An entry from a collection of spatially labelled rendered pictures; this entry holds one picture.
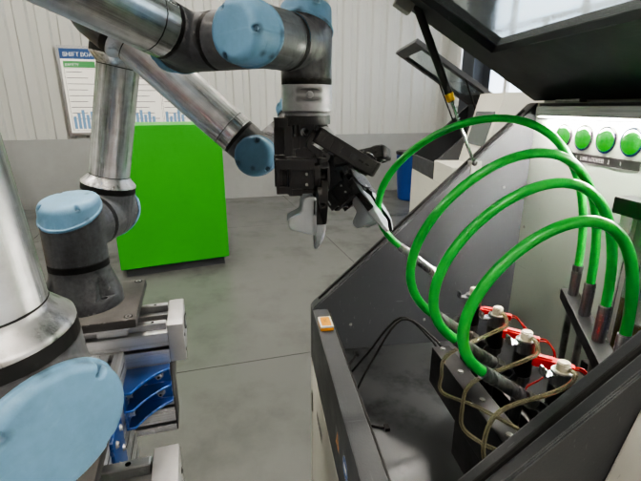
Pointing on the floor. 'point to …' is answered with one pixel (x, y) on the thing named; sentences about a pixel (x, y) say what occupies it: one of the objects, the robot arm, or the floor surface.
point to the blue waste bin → (403, 177)
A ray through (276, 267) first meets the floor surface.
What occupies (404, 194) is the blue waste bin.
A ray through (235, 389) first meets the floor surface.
